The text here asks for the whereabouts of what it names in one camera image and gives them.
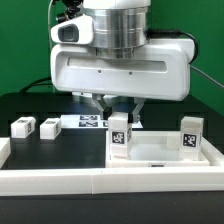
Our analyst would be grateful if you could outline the white square table top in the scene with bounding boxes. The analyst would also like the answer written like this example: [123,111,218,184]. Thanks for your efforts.
[105,131,210,168]

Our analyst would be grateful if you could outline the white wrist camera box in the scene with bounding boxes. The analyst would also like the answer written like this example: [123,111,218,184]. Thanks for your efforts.
[51,15,94,45]

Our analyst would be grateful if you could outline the black cable bundle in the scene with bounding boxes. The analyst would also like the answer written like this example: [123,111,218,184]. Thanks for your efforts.
[19,76,53,94]

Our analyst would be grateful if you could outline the white marker base plate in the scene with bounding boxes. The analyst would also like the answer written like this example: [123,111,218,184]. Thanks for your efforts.
[61,113,142,129]

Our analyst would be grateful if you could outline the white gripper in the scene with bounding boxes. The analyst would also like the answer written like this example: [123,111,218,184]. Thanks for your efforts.
[50,39,194,123]

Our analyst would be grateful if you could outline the white U-shaped obstacle fence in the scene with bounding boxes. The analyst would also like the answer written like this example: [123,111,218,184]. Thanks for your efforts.
[0,140,224,196]

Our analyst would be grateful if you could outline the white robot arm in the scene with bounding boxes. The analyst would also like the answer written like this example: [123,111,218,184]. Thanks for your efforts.
[50,0,198,123]

